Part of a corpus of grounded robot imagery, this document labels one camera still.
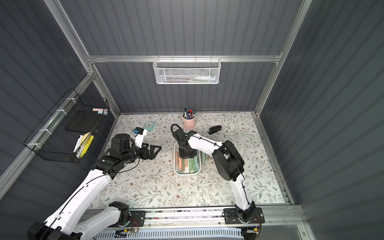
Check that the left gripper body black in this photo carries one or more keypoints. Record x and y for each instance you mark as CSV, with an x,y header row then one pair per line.
x,y
148,152

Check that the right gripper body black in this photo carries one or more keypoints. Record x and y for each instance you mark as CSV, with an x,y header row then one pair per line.
x,y
186,151

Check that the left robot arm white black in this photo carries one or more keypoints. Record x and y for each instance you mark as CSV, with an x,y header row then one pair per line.
x,y
123,151

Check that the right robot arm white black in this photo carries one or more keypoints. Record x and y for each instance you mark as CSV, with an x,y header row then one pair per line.
x,y
229,164

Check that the open pink celvinc knife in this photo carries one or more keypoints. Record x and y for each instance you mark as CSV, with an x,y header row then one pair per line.
x,y
180,165

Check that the white storage box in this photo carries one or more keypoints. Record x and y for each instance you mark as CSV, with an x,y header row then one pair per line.
x,y
187,170

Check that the teal folding knife in box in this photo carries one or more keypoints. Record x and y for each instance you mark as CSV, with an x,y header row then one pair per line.
x,y
195,164

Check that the pink pen holder cup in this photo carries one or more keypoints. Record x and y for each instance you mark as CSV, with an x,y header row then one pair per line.
x,y
189,124

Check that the teal alarm clock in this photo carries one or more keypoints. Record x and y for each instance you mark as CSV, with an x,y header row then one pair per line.
x,y
149,126

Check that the floral table mat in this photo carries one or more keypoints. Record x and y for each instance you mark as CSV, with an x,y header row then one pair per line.
x,y
154,184

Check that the black stapler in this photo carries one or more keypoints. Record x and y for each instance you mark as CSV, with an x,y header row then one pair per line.
x,y
215,129

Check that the pens in pink cup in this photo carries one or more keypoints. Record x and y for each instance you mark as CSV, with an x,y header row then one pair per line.
x,y
188,114

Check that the yellow notepad in basket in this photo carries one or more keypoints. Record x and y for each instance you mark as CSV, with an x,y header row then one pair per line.
x,y
83,143

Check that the black notebook in basket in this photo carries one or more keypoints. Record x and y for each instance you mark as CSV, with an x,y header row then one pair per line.
x,y
84,122

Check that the white tube in basket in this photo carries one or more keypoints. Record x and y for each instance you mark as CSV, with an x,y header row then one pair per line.
x,y
205,79

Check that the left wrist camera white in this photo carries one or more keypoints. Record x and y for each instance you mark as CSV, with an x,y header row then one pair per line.
x,y
139,133

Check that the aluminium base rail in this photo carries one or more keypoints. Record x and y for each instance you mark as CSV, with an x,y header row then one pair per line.
x,y
197,217

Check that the white wire wall basket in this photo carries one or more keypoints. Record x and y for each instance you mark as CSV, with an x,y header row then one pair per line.
x,y
183,73

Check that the black wire side basket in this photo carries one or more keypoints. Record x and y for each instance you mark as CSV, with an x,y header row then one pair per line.
x,y
68,134

